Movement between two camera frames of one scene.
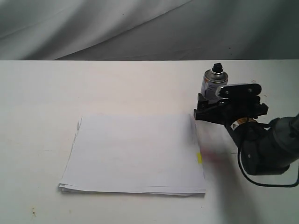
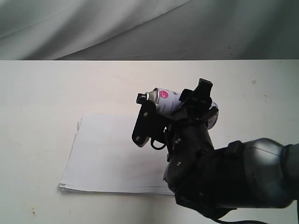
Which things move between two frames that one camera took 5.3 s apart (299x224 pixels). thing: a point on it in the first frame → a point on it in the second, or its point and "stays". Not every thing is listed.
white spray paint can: [212, 80] → [167, 101]
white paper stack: [148, 154] stays
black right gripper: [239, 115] → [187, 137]
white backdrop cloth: [149, 30] stays
